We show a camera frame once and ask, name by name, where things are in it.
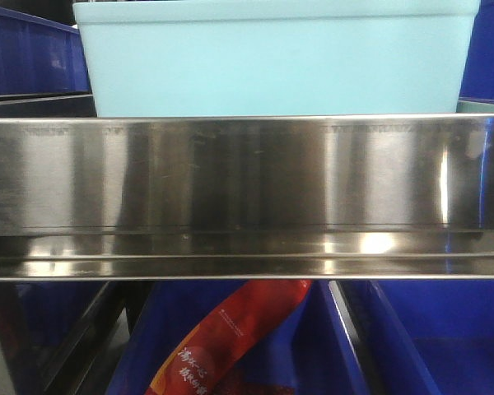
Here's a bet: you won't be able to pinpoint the blue bin lower left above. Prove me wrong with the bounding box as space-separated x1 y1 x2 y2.
16 281 103 347

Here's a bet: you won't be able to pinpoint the stainless steel shelf rail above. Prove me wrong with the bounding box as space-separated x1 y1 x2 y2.
0 114 494 281

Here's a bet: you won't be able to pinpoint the blue bin upper left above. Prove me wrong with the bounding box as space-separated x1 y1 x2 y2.
0 7 90 95

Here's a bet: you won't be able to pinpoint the blue bin lower middle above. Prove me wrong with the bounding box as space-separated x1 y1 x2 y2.
106 280 370 394

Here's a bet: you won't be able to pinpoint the light blue plastic bin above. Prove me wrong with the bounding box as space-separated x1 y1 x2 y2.
73 1 480 117

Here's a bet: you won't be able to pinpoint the red snack package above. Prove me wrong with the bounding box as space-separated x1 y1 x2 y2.
145 280 312 394

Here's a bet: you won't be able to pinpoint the blue bin upper right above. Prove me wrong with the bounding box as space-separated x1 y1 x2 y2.
460 1 494 100

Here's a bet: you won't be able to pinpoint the blue bin lower right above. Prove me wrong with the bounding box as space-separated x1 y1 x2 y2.
343 280 494 394

